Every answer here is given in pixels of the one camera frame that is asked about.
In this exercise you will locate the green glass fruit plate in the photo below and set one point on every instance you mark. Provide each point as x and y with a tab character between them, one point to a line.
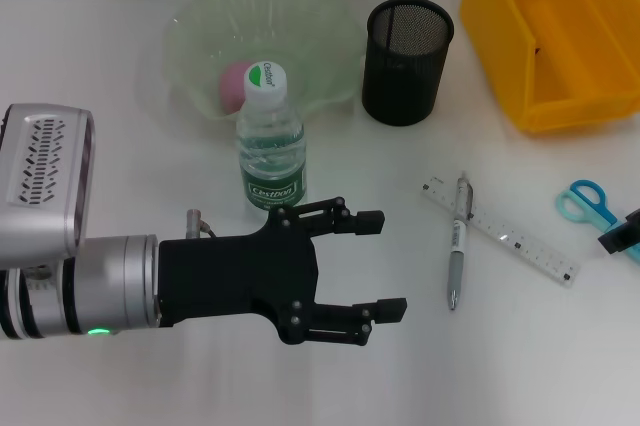
300	46

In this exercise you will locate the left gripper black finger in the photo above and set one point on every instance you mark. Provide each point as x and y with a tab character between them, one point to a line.
365	223
390	310

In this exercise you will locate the clear plastic ruler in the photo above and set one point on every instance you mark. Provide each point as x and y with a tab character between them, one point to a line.
525	246

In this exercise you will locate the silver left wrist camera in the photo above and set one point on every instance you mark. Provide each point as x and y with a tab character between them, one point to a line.
45	171

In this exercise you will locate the yellow plastic bin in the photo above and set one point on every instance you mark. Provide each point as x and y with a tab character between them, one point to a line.
500	21

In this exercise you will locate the blue teal scissors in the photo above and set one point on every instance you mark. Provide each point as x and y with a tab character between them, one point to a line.
609	216

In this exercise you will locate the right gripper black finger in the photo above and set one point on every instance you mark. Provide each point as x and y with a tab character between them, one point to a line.
634	218
617	240

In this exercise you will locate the pink peach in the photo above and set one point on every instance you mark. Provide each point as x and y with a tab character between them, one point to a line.
231	88

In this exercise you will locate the grey white ballpoint pen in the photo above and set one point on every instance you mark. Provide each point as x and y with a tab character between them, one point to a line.
456	266

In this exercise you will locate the black mesh pen holder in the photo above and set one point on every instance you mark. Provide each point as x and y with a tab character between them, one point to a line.
400	86

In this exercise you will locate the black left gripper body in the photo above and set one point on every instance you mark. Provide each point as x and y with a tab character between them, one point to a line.
235	276

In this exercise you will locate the clear green-label water bottle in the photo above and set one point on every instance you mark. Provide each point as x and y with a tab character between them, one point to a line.
270	156

